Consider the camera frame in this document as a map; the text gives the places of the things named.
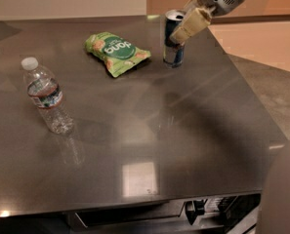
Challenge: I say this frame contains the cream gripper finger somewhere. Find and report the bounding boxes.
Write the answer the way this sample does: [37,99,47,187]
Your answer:
[184,0,200,13]
[170,8,212,44]

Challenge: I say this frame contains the green snack bag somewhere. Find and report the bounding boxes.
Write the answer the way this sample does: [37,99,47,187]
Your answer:
[85,32,151,78]

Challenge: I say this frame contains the clear plastic water bottle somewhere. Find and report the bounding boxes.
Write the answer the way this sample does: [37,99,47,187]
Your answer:
[21,57,74,135]

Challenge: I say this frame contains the blue silver redbull can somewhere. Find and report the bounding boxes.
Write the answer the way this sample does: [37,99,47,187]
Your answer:
[163,10,185,68]

